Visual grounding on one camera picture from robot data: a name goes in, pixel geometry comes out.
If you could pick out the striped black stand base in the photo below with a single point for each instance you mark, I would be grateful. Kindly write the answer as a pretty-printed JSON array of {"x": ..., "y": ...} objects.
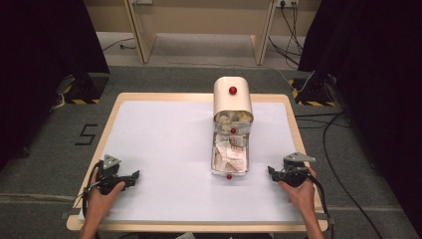
[
  {"x": 86, "y": 88},
  {"x": 313, "y": 93}
]

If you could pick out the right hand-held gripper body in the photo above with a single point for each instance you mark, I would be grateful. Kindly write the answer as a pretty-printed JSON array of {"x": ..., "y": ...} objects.
[{"x": 294, "y": 172}]

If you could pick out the white table mat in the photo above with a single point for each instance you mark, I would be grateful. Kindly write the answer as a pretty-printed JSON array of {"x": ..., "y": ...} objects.
[{"x": 166, "y": 159}]

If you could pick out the black curtain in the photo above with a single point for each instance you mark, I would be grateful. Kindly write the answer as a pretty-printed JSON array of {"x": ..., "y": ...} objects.
[
  {"x": 378, "y": 66},
  {"x": 40, "y": 49}
]

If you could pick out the long clear drawer red knob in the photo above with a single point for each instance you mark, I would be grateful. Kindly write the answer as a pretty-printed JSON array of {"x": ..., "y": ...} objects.
[{"x": 229, "y": 166}]

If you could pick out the short clear drawer red knob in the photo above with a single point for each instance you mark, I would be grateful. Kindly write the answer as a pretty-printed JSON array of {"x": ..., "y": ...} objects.
[{"x": 233, "y": 127}]

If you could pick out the light wooden table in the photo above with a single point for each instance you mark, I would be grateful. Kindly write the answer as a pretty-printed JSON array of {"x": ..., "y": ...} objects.
[{"x": 112, "y": 109}]

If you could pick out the person's left hand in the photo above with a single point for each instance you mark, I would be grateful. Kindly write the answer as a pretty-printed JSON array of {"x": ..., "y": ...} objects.
[{"x": 99, "y": 202}]

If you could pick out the pile of white yellow packets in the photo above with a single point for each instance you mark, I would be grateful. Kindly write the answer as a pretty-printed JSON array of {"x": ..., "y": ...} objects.
[{"x": 232, "y": 117}]

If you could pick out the cream bread box lid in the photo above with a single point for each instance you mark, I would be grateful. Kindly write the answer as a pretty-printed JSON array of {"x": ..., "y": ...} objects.
[{"x": 231, "y": 96}]

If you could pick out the light wooden desk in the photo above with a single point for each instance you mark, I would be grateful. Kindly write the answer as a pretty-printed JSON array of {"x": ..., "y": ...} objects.
[{"x": 146, "y": 36}]

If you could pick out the person's right hand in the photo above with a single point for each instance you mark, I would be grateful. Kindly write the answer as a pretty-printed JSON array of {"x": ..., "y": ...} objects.
[{"x": 302, "y": 196}]

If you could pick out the white wall socket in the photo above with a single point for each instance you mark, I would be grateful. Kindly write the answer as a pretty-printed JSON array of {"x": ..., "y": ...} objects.
[{"x": 288, "y": 2}]

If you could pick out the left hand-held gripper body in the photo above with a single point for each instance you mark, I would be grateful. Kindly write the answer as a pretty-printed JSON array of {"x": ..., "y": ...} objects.
[{"x": 108, "y": 173}]

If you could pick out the pile of printed paper packets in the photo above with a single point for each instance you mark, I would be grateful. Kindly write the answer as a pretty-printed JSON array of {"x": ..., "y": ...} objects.
[{"x": 230, "y": 154}]

